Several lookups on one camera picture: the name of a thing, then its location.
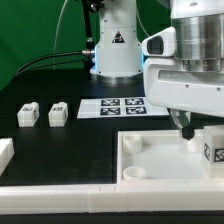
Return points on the white obstacle fence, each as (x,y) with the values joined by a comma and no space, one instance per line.
(128,196)

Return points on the white square tabletop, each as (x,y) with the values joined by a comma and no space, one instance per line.
(159,155)

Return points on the white sheet with tags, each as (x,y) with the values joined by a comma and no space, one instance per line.
(118,107)

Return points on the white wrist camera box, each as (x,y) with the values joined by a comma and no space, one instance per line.
(162,44)

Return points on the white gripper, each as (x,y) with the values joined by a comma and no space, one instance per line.
(167,84)

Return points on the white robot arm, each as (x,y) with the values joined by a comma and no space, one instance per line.
(118,58)

